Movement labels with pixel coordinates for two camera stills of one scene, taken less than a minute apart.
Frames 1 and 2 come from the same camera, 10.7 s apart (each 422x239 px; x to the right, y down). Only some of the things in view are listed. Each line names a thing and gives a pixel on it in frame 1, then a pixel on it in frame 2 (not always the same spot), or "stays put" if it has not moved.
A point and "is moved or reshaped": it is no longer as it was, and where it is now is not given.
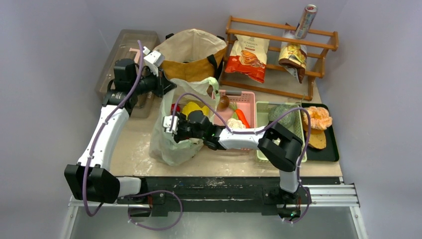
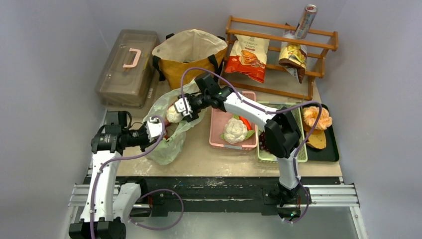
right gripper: [181, 128] to [191, 107]
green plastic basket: [262, 109] stays put
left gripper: [162, 85] to [147, 141]
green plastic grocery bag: [199, 95] is moved or reshaped
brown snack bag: [293, 57] stays put
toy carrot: [241, 115] stays put
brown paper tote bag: [192, 54] stays put
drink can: [308, 14] stays put
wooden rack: [273, 57] stays put
